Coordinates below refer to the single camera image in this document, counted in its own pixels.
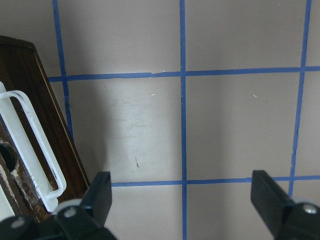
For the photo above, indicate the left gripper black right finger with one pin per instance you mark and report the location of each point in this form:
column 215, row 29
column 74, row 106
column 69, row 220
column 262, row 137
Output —
column 270, row 201

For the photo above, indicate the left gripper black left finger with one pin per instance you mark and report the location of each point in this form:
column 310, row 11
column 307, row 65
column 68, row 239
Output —
column 97, row 200

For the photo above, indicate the dark brown wooden drawer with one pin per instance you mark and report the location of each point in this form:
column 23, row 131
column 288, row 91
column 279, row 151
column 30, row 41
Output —
column 39, row 164

